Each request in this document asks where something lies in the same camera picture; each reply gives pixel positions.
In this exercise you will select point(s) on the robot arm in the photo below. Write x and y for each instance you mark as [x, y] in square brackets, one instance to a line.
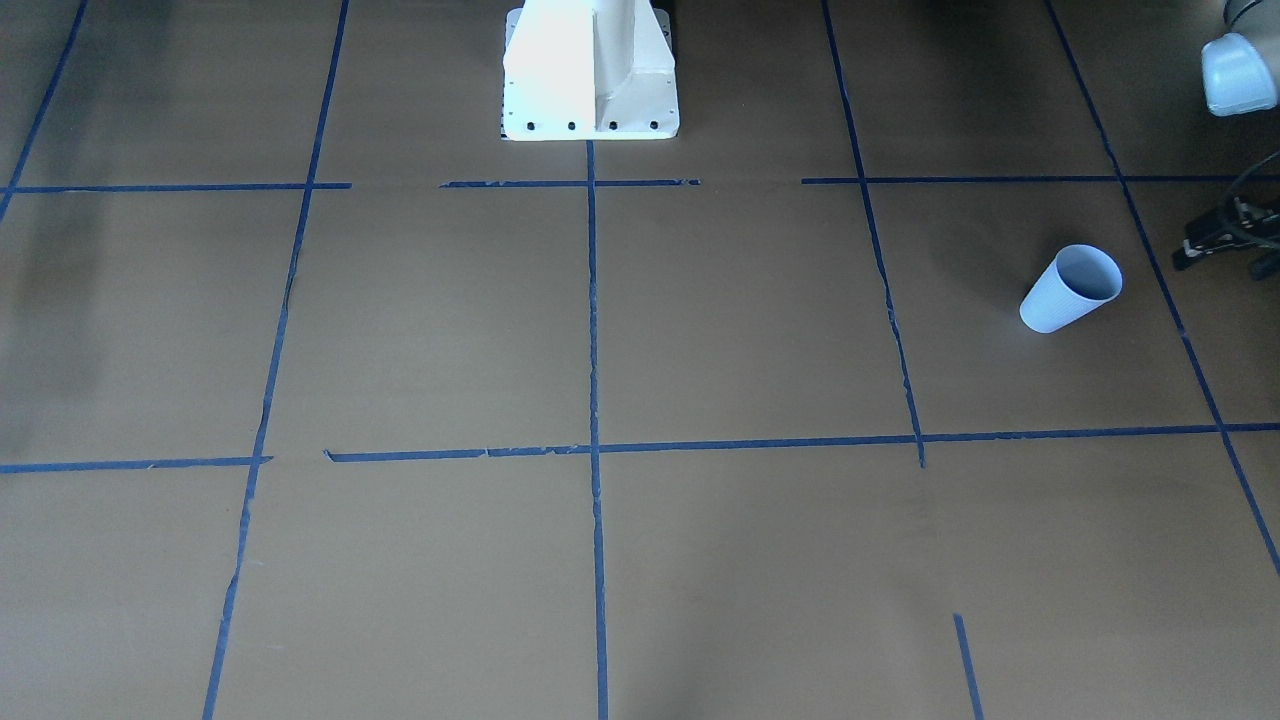
[1240, 75]

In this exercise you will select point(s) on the light blue ribbed cup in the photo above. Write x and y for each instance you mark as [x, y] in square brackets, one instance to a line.
[1078, 280]

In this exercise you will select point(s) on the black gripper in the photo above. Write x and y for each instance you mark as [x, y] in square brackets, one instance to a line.
[1216, 243]

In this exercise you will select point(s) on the white camera mast base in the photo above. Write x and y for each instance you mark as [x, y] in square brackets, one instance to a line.
[589, 71]

